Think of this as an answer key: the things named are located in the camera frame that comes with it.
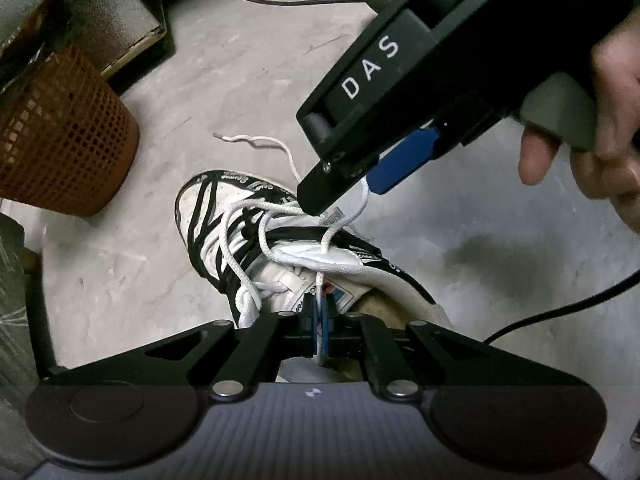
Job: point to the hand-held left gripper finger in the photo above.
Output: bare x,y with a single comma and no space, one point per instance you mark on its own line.
315,330
326,330

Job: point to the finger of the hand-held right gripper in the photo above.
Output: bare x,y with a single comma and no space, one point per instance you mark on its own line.
330,185
400,165

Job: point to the white shoelace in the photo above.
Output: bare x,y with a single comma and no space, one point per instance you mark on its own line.
250,305

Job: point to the white and black sneaker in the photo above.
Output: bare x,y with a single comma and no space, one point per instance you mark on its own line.
195,215

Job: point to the person's right hand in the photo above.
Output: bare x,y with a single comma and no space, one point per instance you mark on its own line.
617,125

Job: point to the black shoelace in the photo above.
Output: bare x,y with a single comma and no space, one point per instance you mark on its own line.
300,234

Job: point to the brown plastic wastebasket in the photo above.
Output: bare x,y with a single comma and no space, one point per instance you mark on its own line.
65,150

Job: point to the silver cabinet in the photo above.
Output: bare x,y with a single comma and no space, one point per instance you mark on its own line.
100,10

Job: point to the grey star-print bed sheet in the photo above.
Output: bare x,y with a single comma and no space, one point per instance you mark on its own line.
15,310

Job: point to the dark trash bag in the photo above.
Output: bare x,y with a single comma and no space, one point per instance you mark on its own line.
45,25

